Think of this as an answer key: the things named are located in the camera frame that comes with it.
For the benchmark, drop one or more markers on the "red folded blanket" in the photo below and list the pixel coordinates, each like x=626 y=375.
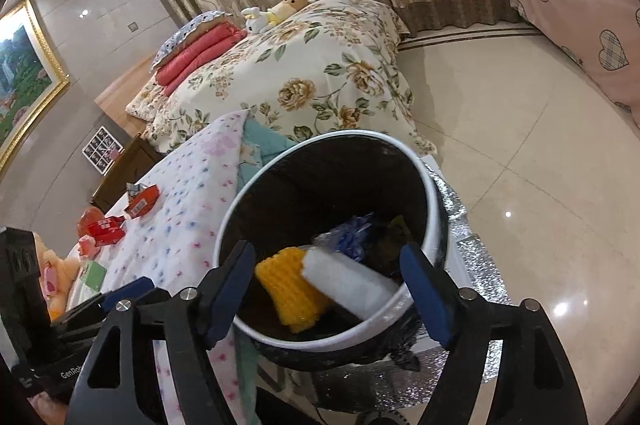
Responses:
x=200 y=50

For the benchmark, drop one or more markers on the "wooden headboard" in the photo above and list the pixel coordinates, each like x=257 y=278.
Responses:
x=115 y=100

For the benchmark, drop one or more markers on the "floral pillow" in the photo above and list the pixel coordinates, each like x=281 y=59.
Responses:
x=142 y=97

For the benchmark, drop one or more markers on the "white bin with black liner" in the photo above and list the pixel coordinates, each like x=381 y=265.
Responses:
x=325 y=185

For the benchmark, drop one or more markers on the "white foam block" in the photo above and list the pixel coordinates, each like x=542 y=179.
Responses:
x=350 y=280

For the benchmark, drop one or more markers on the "red flat carton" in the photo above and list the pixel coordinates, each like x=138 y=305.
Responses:
x=107 y=231

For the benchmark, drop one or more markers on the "cream teddy bear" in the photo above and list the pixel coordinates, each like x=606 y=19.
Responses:
x=57 y=272

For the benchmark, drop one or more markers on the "pink heart print cloth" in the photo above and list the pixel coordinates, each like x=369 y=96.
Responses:
x=575 y=5

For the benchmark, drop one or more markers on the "white photo frame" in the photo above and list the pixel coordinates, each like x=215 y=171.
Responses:
x=102 y=150

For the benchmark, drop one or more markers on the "white bunny plush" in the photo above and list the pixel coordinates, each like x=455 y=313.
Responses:
x=257 y=22

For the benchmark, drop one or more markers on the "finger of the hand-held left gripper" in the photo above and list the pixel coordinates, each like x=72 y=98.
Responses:
x=75 y=312
x=127 y=291

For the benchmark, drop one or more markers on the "orange red plush toy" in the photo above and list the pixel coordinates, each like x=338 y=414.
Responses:
x=90 y=217

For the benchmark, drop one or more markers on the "gold framed landscape painting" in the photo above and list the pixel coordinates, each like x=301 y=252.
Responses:
x=25 y=75

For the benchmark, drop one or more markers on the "bed with floral sheet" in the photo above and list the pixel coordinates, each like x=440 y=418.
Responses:
x=325 y=70

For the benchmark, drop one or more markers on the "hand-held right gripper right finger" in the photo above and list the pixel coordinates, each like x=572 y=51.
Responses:
x=425 y=300

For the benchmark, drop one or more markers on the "yellow plush toy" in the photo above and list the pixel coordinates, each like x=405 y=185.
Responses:
x=287 y=7

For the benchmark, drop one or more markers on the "blue patterned cushion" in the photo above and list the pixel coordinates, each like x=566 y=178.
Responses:
x=200 y=22

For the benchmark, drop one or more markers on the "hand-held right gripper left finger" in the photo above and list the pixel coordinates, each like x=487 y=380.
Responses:
x=225 y=300

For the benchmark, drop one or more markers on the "red snack packet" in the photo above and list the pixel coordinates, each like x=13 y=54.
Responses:
x=142 y=201

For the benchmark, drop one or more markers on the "yellow ribbed plastic toy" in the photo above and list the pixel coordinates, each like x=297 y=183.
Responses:
x=290 y=285

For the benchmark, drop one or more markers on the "blue wrapper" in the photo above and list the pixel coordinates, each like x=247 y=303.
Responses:
x=355 y=232

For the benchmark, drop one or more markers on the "pink red crumpled wrapper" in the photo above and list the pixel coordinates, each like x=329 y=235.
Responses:
x=87 y=249

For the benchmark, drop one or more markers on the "wooden nightstand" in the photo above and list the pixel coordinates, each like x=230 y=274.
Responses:
x=120 y=175

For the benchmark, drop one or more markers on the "green box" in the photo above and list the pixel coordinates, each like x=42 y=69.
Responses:
x=93 y=276

